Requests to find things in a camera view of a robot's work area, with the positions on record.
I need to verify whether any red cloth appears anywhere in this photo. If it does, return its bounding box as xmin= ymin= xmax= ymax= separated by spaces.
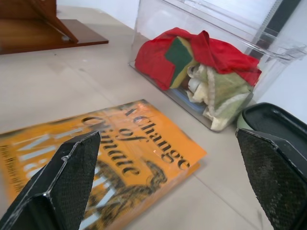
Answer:
xmin=134 ymin=27 xmax=262 ymax=91

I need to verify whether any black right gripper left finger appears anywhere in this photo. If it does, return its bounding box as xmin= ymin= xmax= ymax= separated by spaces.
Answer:
xmin=0 ymin=130 xmax=101 ymax=230

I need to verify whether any pale green knitted cloth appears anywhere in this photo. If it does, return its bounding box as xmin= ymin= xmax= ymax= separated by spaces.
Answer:
xmin=184 ymin=62 xmax=254 ymax=131

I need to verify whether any wooden bookshelf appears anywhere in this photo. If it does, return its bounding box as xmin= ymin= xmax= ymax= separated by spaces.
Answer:
xmin=0 ymin=0 xmax=109 ymax=56

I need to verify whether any green and yellow cloth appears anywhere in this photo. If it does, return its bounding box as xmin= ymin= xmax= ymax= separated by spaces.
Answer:
xmin=164 ymin=36 xmax=199 ymax=90

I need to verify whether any orange paperback book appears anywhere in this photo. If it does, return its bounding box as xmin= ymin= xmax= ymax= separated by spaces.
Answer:
xmin=0 ymin=99 xmax=208 ymax=230

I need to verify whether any black tray with green rim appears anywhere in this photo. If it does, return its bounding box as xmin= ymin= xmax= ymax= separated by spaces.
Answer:
xmin=236 ymin=102 xmax=307 ymax=175

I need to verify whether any dark vertical post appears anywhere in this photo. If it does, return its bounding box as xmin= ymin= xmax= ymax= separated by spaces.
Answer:
xmin=254 ymin=0 xmax=302 ymax=50

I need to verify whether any clear plastic storage box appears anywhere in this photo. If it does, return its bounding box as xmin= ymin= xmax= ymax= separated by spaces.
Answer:
xmin=128 ymin=0 xmax=307 ymax=131

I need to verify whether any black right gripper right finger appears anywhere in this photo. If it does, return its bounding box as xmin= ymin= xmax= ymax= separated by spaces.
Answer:
xmin=235 ymin=127 xmax=307 ymax=230

